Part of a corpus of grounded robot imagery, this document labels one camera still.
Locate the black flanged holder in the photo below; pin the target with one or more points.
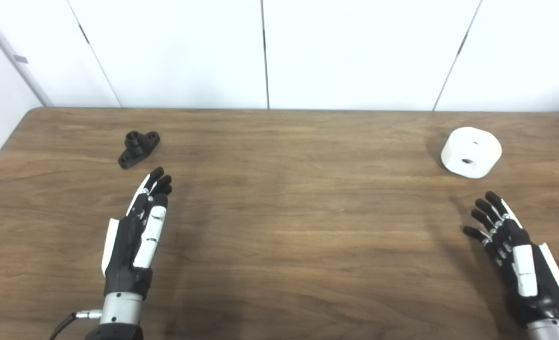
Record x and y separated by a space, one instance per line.
135 150

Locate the round white piece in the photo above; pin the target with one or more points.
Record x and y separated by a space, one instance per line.
478 148

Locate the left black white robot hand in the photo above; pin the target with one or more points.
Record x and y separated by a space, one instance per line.
127 255

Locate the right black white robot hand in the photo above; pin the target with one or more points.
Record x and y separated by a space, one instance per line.
539 288

